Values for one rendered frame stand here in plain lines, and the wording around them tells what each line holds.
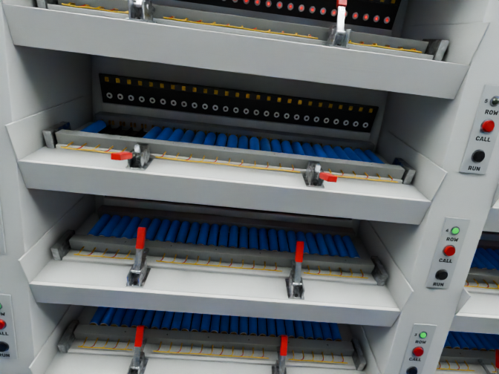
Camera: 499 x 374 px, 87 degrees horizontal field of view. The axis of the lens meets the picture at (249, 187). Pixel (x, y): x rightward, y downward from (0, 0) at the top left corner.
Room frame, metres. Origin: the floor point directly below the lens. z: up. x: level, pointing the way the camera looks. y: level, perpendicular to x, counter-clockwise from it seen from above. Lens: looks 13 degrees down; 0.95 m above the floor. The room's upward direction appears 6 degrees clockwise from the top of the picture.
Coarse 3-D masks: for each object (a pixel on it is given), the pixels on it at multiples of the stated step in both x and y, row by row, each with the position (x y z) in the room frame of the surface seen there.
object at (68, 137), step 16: (64, 144) 0.41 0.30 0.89; (80, 144) 0.41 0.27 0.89; (96, 144) 0.41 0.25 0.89; (112, 144) 0.41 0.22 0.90; (128, 144) 0.41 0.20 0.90; (160, 144) 0.42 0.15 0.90; (176, 144) 0.42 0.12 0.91; (192, 144) 0.43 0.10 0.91; (192, 160) 0.41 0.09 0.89; (224, 160) 0.43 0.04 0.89; (240, 160) 0.43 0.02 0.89; (256, 160) 0.43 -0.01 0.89; (272, 160) 0.43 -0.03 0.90; (288, 160) 0.43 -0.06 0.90; (304, 160) 0.43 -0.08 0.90; (320, 160) 0.43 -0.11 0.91; (336, 160) 0.44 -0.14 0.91; (352, 160) 0.45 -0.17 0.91; (384, 176) 0.44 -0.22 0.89; (400, 176) 0.44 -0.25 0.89
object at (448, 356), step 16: (448, 336) 0.52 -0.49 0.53; (464, 336) 0.53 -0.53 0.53; (480, 336) 0.53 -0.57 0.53; (496, 336) 0.54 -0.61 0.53; (448, 352) 0.48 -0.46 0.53; (464, 352) 0.48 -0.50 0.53; (480, 352) 0.49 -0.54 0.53; (496, 352) 0.45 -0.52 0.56; (448, 368) 0.47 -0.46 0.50; (464, 368) 0.47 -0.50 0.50; (480, 368) 0.48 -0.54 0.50; (496, 368) 0.48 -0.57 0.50
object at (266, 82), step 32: (96, 64) 0.56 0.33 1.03; (128, 64) 0.56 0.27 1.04; (160, 64) 0.57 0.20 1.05; (96, 96) 0.56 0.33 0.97; (320, 96) 0.59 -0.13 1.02; (352, 96) 0.59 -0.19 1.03; (384, 96) 0.59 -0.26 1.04; (256, 128) 0.58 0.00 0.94; (320, 224) 0.59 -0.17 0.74; (352, 224) 0.59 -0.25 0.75
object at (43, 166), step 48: (48, 144) 0.40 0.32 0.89; (384, 144) 0.56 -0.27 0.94; (96, 192) 0.38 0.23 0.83; (144, 192) 0.38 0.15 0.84; (192, 192) 0.38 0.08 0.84; (240, 192) 0.38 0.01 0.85; (288, 192) 0.38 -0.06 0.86; (336, 192) 0.38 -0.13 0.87; (384, 192) 0.40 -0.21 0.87; (432, 192) 0.39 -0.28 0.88
